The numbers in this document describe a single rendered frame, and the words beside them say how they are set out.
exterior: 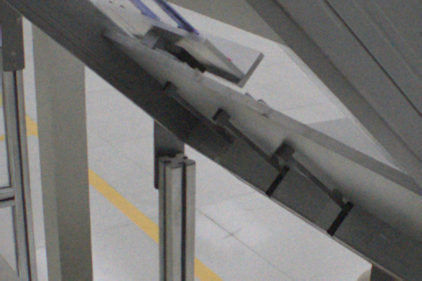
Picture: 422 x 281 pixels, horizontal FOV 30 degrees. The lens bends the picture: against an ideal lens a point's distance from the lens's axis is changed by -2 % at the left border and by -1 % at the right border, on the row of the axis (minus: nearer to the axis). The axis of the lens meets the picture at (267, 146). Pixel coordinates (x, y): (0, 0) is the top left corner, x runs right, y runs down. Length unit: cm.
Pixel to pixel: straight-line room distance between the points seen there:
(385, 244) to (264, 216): 160
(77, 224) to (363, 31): 112
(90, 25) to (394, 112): 72
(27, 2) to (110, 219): 150
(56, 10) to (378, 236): 44
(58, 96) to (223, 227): 117
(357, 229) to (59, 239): 63
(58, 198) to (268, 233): 109
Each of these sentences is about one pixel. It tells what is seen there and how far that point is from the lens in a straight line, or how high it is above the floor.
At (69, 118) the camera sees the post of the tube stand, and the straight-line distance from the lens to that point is 123.
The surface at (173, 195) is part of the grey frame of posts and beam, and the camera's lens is 109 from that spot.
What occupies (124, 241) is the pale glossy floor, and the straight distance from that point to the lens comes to 222.
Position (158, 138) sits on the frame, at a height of 67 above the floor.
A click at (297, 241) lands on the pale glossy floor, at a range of 223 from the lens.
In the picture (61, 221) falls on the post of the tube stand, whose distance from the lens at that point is 129.
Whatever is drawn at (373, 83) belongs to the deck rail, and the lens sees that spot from 23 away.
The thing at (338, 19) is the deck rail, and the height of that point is 102.
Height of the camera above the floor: 106
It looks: 22 degrees down
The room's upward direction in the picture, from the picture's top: 3 degrees clockwise
